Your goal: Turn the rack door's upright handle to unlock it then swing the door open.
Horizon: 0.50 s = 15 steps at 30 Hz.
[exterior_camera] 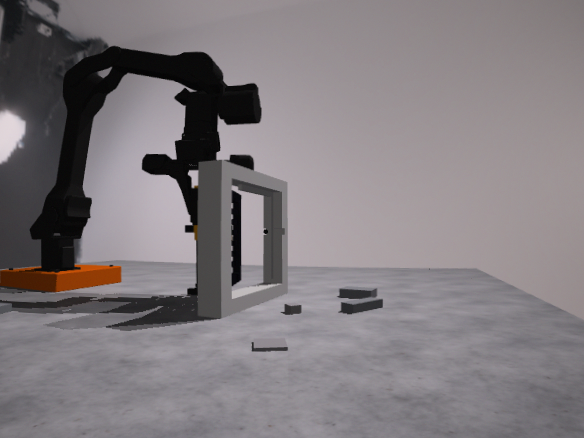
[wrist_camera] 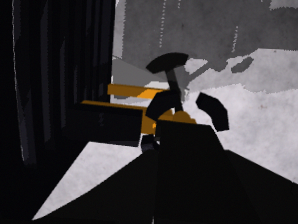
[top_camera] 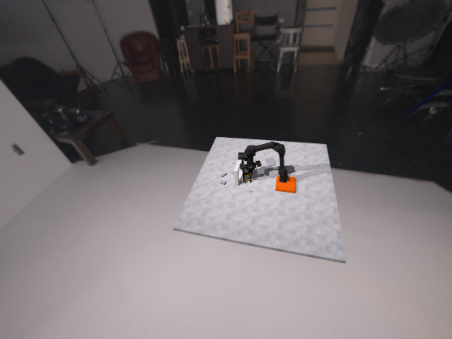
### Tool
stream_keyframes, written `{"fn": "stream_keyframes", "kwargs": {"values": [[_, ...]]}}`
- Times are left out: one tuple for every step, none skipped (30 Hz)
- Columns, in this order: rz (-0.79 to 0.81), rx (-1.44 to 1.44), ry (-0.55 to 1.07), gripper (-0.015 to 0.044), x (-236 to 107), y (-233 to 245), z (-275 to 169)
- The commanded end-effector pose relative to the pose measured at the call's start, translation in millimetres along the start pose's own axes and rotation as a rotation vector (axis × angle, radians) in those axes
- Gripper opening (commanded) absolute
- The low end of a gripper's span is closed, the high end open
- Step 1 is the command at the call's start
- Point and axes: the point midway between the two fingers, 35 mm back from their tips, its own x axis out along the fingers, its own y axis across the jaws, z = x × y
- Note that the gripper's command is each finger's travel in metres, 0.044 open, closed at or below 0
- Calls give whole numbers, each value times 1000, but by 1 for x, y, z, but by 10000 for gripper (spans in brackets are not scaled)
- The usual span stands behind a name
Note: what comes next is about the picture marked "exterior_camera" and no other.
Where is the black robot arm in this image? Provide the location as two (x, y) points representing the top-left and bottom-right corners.
(30, 46), (262, 272)

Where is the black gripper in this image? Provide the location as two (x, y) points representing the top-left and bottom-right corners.
(142, 121), (254, 215)

